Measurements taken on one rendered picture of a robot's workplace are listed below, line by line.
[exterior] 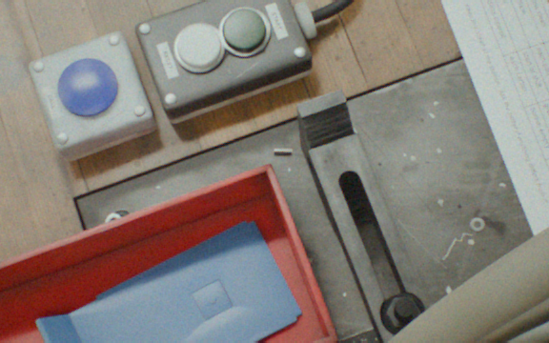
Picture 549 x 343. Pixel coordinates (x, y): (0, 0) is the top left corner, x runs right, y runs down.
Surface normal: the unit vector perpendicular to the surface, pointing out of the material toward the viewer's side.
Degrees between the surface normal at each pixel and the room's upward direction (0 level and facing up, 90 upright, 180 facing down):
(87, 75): 3
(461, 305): 65
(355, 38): 0
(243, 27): 0
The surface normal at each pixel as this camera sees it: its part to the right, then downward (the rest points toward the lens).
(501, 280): -0.86, 0.03
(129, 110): -0.05, -0.27
